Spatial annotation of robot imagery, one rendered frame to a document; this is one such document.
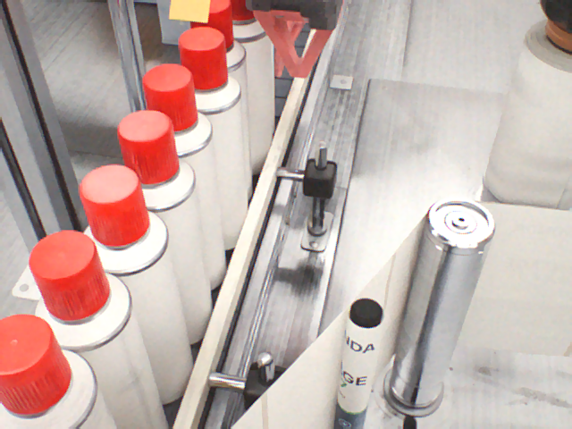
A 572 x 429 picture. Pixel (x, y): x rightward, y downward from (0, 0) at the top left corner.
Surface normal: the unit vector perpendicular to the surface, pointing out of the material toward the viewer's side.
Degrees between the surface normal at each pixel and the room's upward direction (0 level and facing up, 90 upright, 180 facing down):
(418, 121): 0
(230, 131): 90
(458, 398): 0
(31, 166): 90
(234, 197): 90
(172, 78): 3
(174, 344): 90
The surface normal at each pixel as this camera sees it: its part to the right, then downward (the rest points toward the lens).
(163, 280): 0.84, 0.40
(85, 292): 0.70, 0.51
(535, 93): -0.81, 0.38
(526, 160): -0.65, 0.57
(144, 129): -0.01, -0.73
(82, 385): 0.66, -0.59
